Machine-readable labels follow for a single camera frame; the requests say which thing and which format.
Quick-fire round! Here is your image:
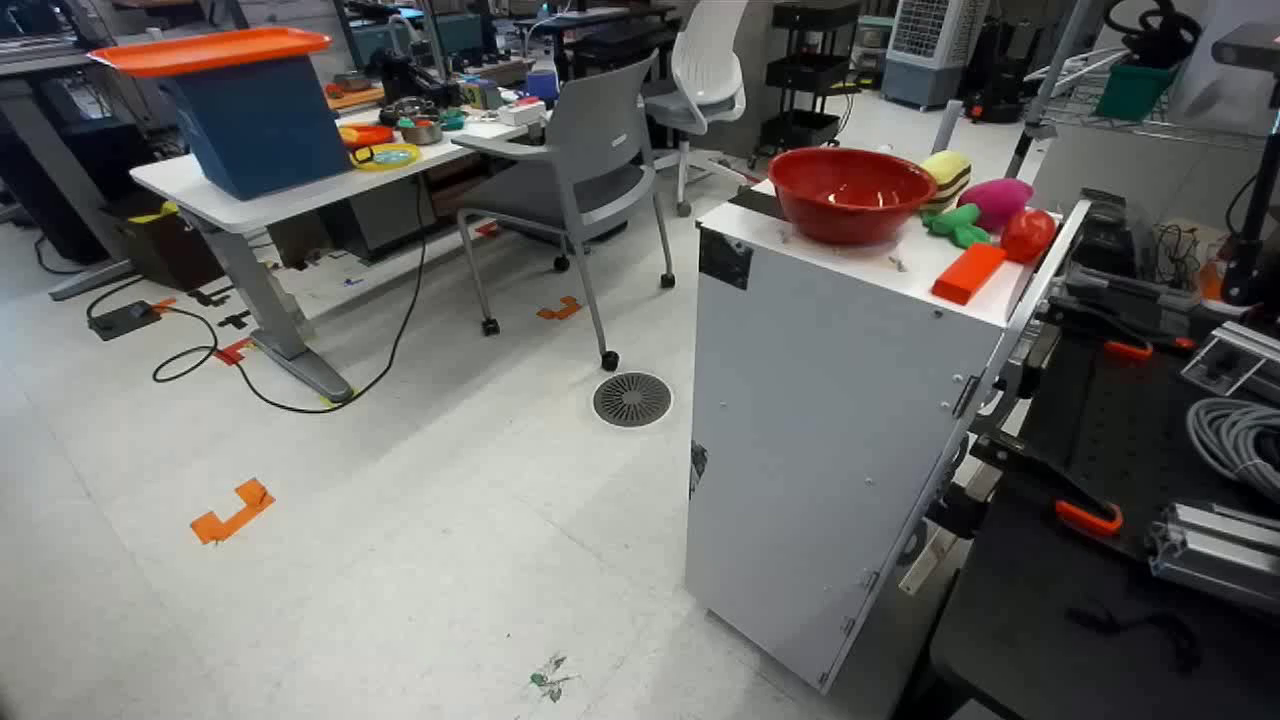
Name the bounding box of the purple toy with green leaves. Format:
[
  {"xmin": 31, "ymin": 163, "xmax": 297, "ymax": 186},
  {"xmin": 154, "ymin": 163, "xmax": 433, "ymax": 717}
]
[{"xmin": 919, "ymin": 175, "xmax": 1042, "ymax": 253}]

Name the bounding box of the red plastic bowl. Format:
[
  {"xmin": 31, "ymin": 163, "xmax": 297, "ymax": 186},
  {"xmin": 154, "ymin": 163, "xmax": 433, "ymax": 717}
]
[{"xmin": 766, "ymin": 143, "xmax": 940, "ymax": 253}]

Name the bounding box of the yellow green sponge toy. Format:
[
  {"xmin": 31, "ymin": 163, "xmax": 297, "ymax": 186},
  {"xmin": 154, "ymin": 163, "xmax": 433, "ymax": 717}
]
[{"xmin": 918, "ymin": 147, "xmax": 978, "ymax": 210}]

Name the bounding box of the round grey floor cover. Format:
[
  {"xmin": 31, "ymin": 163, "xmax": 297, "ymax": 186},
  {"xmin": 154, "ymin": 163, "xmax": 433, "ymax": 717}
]
[{"xmin": 588, "ymin": 367, "xmax": 675, "ymax": 431}]

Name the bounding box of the white cabinet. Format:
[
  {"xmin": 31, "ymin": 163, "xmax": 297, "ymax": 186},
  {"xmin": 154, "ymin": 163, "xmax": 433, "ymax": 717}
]
[{"xmin": 680, "ymin": 183, "xmax": 1095, "ymax": 695}]

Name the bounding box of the grey office chair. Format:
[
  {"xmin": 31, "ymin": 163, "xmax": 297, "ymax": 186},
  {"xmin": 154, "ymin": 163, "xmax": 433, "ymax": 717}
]
[{"xmin": 453, "ymin": 52, "xmax": 680, "ymax": 375}]

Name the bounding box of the white office chair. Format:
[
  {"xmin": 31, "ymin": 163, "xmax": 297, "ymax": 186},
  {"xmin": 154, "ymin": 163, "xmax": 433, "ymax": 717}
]
[{"xmin": 642, "ymin": 0, "xmax": 757, "ymax": 220}]

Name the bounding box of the black shelf cart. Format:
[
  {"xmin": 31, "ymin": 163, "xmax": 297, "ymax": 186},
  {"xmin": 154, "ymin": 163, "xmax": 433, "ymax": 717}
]
[{"xmin": 757, "ymin": 0, "xmax": 863, "ymax": 155}]

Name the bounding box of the orange rectangular block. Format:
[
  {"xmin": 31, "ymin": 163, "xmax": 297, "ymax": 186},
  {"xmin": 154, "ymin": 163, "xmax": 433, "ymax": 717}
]
[{"xmin": 927, "ymin": 240, "xmax": 1013, "ymax": 306}]

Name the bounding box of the white desk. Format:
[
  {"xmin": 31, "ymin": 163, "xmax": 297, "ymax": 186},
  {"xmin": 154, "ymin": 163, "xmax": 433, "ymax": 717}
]
[{"xmin": 130, "ymin": 112, "xmax": 551, "ymax": 407}]

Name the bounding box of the white air cooler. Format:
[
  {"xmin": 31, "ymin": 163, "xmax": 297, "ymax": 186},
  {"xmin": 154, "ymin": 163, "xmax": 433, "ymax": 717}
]
[{"xmin": 880, "ymin": 0, "xmax": 994, "ymax": 112}]

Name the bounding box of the orange L-shaped floor tape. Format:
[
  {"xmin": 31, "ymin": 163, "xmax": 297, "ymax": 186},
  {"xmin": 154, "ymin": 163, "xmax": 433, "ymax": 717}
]
[{"xmin": 187, "ymin": 477, "xmax": 280, "ymax": 548}]

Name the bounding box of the blue storage bin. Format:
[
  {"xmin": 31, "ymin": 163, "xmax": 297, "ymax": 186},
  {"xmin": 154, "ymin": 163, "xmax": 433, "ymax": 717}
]
[{"xmin": 158, "ymin": 52, "xmax": 357, "ymax": 203}]

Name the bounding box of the black power adapter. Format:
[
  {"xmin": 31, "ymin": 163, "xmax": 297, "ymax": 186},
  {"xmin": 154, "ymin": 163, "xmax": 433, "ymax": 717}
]
[{"xmin": 87, "ymin": 297, "xmax": 166, "ymax": 342}]

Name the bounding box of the orange tray lid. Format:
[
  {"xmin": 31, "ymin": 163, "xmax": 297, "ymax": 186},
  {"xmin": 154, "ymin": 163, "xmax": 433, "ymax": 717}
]
[{"xmin": 85, "ymin": 18, "xmax": 336, "ymax": 81}]

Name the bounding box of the green box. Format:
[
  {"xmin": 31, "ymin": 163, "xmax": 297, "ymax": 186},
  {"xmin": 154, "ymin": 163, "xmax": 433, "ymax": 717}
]
[{"xmin": 1094, "ymin": 55, "xmax": 1183, "ymax": 127}]

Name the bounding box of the aluminium extrusion bar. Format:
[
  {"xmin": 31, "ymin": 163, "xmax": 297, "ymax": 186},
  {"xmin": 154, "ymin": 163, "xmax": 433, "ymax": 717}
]
[{"xmin": 1145, "ymin": 496, "xmax": 1280, "ymax": 615}]

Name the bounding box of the black floor cable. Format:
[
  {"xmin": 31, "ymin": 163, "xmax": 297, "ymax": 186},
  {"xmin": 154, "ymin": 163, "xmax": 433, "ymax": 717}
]
[{"xmin": 150, "ymin": 194, "xmax": 433, "ymax": 420}]

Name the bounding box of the black clamp with orange handle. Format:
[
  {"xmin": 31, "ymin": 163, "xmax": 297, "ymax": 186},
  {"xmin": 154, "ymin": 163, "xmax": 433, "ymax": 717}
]
[
  {"xmin": 1052, "ymin": 270, "xmax": 1205, "ymax": 367},
  {"xmin": 969, "ymin": 425, "xmax": 1128, "ymax": 542}
]

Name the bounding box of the grey coiled cable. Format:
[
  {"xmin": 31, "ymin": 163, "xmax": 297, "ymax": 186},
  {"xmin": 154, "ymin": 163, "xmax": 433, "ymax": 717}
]
[{"xmin": 1180, "ymin": 390, "xmax": 1280, "ymax": 503}]

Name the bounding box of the black cable bundle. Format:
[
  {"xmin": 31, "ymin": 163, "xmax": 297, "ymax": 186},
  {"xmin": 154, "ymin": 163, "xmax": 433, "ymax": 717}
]
[{"xmin": 1117, "ymin": 0, "xmax": 1207, "ymax": 71}]

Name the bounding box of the black camera stand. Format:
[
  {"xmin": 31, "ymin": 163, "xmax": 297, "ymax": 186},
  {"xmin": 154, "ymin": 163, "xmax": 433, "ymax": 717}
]
[{"xmin": 1212, "ymin": 14, "xmax": 1280, "ymax": 313}]

